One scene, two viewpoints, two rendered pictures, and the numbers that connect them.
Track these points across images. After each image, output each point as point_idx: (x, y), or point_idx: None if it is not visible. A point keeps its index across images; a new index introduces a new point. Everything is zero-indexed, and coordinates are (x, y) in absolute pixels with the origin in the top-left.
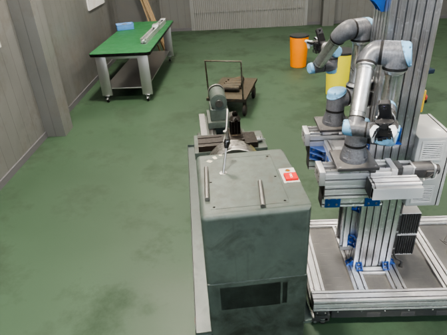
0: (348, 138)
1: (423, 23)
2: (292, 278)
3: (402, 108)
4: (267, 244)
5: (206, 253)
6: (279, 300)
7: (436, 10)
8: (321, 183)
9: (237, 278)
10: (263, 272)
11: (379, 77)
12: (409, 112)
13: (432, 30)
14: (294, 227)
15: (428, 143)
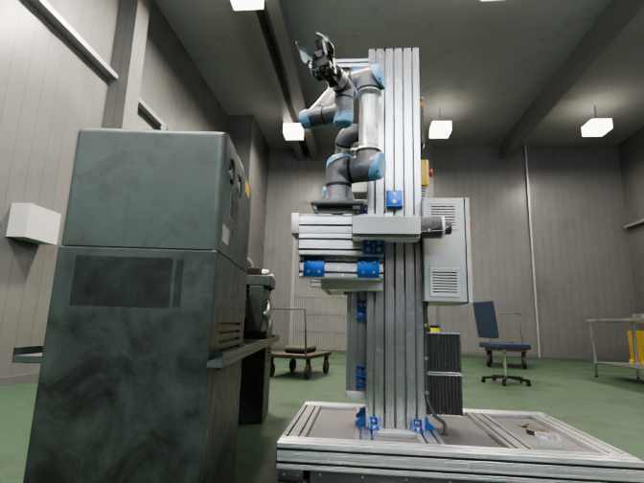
0: (327, 174)
1: (403, 80)
2: (192, 253)
3: (399, 166)
4: (159, 181)
5: (71, 185)
6: (167, 298)
7: (414, 70)
8: (294, 229)
9: (105, 238)
10: (147, 234)
11: None
12: (407, 172)
13: (414, 87)
14: (199, 158)
15: (436, 205)
